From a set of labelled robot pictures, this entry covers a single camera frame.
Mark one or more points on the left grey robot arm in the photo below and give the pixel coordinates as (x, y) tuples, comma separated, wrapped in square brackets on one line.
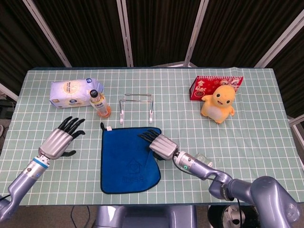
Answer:
[(26, 175)]

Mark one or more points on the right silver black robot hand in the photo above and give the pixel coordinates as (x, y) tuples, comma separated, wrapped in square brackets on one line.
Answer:
[(164, 146)]

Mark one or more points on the grey robot torso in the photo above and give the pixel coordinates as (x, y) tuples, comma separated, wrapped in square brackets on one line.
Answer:
[(142, 217)]

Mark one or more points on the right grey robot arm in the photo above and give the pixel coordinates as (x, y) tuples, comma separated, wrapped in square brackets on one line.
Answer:
[(237, 185)]

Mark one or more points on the dark folding screen white frames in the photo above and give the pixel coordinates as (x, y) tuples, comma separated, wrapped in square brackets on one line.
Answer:
[(154, 31)]

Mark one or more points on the red desk calendar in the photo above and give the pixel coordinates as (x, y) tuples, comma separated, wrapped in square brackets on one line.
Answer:
[(202, 89)]

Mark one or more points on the white tissue paper pack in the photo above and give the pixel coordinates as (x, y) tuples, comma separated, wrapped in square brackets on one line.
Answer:
[(71, 92)]

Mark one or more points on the orange drink plastic bottle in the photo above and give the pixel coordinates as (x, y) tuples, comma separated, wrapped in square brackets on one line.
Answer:
[(101, 104)]

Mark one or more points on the green grid-patterned table mat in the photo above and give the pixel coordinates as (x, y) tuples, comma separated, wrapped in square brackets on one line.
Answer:
[(213, 142)]

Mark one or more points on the yellow plush dinosaur toy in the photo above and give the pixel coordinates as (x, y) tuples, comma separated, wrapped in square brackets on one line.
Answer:
[(219, 104)]

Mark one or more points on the blue kitchen towel black trim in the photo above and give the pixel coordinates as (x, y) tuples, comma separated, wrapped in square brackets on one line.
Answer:
[(123, 152)]

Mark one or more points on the small green tissue packet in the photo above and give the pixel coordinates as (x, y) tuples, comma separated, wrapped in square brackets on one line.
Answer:
[(203, 159)]

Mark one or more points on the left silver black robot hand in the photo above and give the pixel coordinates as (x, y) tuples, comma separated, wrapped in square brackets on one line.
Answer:
[(57, 142)]

